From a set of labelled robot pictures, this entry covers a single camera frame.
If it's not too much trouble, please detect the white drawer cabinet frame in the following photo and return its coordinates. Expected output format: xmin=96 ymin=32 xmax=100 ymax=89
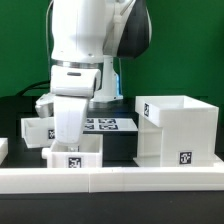
xmin=134 ymin=95 xmax=221 ymax=167

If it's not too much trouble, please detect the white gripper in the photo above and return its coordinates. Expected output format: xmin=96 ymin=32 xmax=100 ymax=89
xmin=50 ymin=65 xmax=101 ymax=152

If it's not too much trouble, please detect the white front drawer box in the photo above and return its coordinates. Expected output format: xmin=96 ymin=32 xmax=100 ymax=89
xmin=42 ymin=134 xmax=103 ymax=168

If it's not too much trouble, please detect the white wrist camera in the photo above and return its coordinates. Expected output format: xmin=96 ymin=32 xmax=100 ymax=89
xmin=35 ymin=93 xmax=54 ymax=118

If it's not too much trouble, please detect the white rear drawer box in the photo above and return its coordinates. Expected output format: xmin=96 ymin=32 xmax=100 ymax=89
xmin=21 ymin=117 xmax=54 ymax=148

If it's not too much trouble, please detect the white marker sheet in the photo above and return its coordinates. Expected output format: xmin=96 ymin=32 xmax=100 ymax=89
xmin=84 ymin=118 xmax=137 ymax=132

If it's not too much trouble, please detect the white cable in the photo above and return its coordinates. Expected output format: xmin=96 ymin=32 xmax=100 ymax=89
xmin=45 ymin=0 xmax=55 ymax=84

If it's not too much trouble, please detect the black cable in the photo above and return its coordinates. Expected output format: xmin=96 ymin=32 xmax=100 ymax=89
xmin=14 ymin=79 xmax=52 ymax=98

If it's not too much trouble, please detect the white left border block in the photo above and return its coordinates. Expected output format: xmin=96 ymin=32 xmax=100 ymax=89
xmin=0 ymin=138 xmax=8 ymax=165

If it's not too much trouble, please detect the white drawer box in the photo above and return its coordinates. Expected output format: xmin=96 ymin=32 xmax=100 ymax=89
xmin=42 ymin=134 xmax=103 ymax=168
xmin=21 ymin=117 xmax=54 ymax=148

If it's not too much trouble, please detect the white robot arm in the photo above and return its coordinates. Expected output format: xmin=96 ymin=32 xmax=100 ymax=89
xmin=50 ymin=0 xmax=152 ymax=148

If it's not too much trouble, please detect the white border wall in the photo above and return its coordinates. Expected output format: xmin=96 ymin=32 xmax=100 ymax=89
xmin=0 ymin=166 xmax=224 ymax=194

